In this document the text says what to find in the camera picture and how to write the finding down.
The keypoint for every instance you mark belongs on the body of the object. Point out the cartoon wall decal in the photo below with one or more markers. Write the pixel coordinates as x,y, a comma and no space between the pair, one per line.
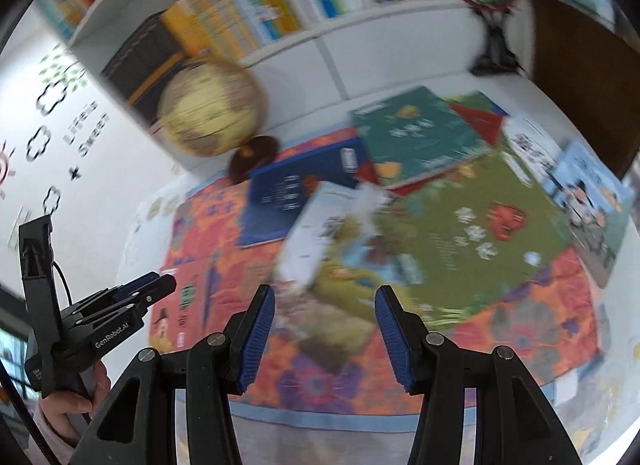
52,95

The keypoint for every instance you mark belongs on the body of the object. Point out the person's left forearm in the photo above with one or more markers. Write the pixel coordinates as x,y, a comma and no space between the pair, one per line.
45,440

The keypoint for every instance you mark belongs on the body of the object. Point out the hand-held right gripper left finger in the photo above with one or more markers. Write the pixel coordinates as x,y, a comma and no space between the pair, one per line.
257,340

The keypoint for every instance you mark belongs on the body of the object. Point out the orange floral mat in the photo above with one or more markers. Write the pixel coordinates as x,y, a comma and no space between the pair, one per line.
540,305

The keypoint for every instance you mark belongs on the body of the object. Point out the white illustrated book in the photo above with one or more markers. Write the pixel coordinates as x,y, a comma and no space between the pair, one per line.
530,145

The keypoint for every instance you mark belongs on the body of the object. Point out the dark wooden cabinet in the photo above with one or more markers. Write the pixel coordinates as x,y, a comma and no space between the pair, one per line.
575,80

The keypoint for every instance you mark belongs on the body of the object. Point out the person's left hand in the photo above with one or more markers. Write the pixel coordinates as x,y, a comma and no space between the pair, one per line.
65,415

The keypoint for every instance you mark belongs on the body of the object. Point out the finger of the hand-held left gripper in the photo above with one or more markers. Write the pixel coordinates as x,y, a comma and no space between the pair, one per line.
160,287
135,282

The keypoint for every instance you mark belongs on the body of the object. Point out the white book with bunnies cover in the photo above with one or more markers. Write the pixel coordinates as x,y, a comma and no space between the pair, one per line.
320,215

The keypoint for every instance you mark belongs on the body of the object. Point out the green book with tulip cover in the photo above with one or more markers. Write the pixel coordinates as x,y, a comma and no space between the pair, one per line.
415,140

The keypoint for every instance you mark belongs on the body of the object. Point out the pink poetry book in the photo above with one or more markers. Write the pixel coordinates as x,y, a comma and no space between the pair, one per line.
192,305

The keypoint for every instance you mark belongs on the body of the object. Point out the olive green book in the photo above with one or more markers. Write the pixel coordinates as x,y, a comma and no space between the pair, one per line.
450,245

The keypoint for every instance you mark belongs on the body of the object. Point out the white book with pond cover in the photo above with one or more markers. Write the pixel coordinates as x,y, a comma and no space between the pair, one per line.
360,265

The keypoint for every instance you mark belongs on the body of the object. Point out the antique style desk globe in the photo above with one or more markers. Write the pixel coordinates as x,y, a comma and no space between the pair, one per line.
210,105

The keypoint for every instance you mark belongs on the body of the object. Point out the navy blue storybook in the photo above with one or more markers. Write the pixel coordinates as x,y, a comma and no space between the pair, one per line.
280,195

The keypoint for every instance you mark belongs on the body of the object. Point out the row of black and yellow books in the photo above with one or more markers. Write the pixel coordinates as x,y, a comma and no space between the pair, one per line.
215,10

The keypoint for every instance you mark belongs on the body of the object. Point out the light blue cartoon book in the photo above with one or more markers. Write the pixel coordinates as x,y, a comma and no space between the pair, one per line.
590,195

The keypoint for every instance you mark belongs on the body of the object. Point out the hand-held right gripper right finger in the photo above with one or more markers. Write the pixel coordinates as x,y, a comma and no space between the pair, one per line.
392,340

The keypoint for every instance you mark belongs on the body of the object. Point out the white bookshelf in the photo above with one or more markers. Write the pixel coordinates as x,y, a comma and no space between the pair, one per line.
390,45

